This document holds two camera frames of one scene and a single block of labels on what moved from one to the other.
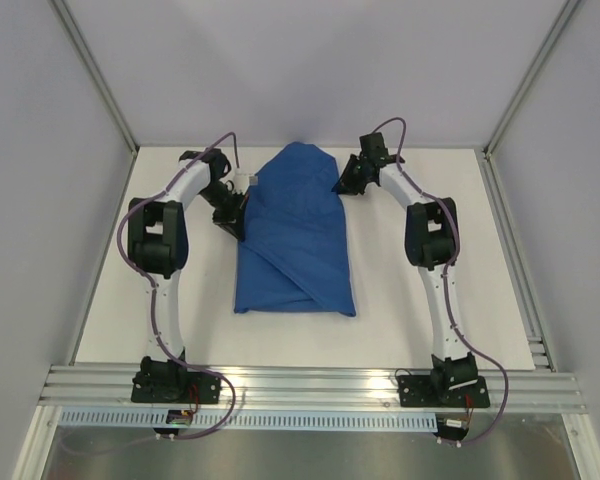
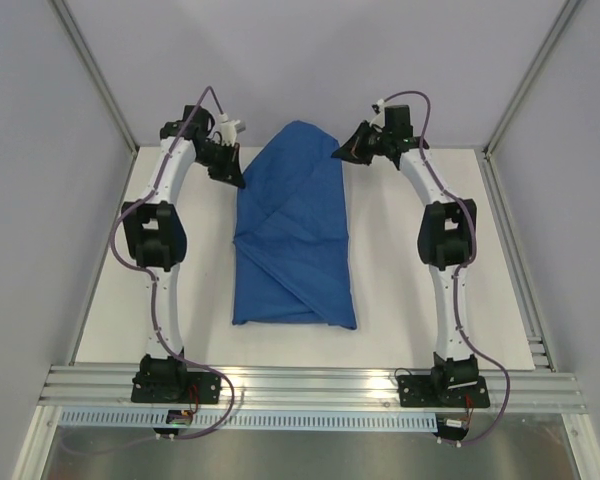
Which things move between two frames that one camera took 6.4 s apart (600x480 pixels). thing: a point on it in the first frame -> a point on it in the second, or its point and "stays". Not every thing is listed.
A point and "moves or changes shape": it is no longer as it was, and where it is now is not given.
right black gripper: [353, 175] -> [367, 143]
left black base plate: [176, 387] stays
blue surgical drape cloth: [294, 253] moves or changes shape
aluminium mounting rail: [108, 388] stays
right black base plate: [416, 391] stays
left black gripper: [233, 219] -> [230, 171]
